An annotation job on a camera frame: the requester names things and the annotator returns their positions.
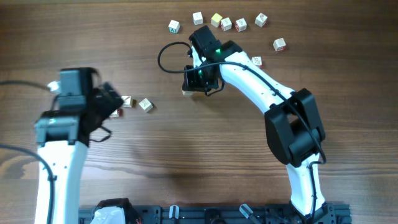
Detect red drawing wooden block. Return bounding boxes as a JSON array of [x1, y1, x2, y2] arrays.
[[234, 18, 247, 32]]

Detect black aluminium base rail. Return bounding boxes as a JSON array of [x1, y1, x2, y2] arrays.
[[77, 203, 352, 224]]

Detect letter B wooden block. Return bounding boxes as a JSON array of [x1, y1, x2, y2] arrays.
[[139, 98, 153, 113]]

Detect red top wooden block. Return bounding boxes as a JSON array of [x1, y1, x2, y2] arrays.
[[182, 90, 195, 96]]

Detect red letter M block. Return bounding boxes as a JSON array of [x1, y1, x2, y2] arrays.
[[121, 96, 134, 108]]

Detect green soccer ball block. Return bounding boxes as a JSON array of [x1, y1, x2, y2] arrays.
[[109, 109, 121, 118]]

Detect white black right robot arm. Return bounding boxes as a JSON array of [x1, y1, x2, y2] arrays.
[[182, 26, 326, 217]]

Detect red number 6 block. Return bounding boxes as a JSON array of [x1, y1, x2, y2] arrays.
[[255, 13, 268, 27]]

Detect red letter I block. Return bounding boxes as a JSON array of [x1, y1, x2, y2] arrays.
[[251, 57, 262, 69]]

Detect green letter A block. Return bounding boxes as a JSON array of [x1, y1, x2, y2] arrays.
[[168, 20, 180, 34]]

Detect yellow top wooden block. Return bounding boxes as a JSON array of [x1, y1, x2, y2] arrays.
[[211, 13, 223, 27]]

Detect plain white wooden block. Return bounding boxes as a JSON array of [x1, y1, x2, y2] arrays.
[[192, 12, 203, 25]]

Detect red letter Y block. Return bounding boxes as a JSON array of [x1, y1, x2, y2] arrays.
[[273, 38, 287, 52]]

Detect apple picture wooden block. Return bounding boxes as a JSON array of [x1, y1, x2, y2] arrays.
[[220, 17, 232, 31]]

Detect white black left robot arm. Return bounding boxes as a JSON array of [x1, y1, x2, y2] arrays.
[[34, 67, 123, 223]]

